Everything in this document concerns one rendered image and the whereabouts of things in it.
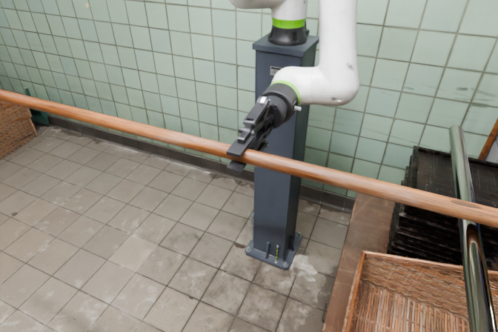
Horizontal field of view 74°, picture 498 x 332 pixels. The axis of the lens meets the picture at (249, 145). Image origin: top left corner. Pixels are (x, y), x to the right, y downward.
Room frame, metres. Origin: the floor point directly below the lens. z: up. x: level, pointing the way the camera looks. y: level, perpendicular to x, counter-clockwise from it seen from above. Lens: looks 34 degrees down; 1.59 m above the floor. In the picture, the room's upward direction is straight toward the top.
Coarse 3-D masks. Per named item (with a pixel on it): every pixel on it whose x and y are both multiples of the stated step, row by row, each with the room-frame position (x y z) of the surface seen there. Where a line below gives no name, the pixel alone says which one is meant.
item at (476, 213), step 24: (0, 96) 0.80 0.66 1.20; (24, 96) 0.78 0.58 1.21; (96, 120) 0.67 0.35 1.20; (120, 120) 0.66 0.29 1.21; (192, 144) 0.57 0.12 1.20; (216, 144) 0.56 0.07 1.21; (288, 168) 0.49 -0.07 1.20; (312, 168) 0.48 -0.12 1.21; (360, 192) 0.44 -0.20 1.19; (384, 192) 0.42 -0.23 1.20; (408, 192) 0.42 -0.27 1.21; (456, 216) 0.38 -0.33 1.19; (480, 216) 0.37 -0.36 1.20
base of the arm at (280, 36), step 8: (272, 24) 1.29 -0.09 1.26; (272, 32) 1.28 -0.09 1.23; (280, 32) 1.24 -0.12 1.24; (288, 32) 1.23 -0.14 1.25; (296, 32) 1.24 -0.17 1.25; (304, 32) 1.27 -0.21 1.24; (272, 40) 1.25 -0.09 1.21; (280, 40) 1.23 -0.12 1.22; (288, 40) 1.22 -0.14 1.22; (296, 40) 1.24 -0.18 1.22; (304, 40) 1.25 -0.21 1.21
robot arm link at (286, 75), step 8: (280, 72) 0.86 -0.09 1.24; (288, 72) 0.85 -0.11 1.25; (296, 72) 0.84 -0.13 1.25; (304, 72) 0.83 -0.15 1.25; (272, 80) 0.87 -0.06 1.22; (280, 80) 0.81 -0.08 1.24; (288, 80) 0.81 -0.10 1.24; (296, 80) 0.82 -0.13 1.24; (304, 80) 0.81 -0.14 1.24; (296, 88) 0.79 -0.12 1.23; (304, 88) 0.80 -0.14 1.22; (304, 96) 0.80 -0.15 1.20; (304, 104) 0.82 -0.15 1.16
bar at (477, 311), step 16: (464, 144) 0.62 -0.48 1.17; (464, 160) 0.55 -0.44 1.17; (464, 176) 0.50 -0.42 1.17; (464, 192) 0.46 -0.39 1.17; (464, 224) 0.38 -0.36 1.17; (464, 240) 0.35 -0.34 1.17; (480, 240) 0.35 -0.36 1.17; (464, 256) 0.32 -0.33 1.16; (480, 256) 0.31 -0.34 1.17; (464, 272) 0.30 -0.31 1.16; (480, 272) 0.29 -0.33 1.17; (480, 288) 0.26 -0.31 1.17; (480, 304) 0.24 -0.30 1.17; (480, 320) 0.22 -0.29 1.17; (496, 320) 0.22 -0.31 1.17
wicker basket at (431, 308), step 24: (360, 264) 0.63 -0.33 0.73; (384, 264) 0.64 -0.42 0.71; (408, 264) 0.62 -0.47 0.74; (432, 264) 0.59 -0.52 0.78; (360, 288) 0.64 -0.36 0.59; (384, 288) 0.63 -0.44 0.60; (408, 288) 0.61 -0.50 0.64; (432, 288) 0.59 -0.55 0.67; (456, 288) 0.56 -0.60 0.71; (360, 312) 0.56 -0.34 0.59; (384, 312) 0.56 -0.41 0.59; (408, 312) 0.56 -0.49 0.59; (432, 312) 0.56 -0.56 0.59; (456, 312) 0.55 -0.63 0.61
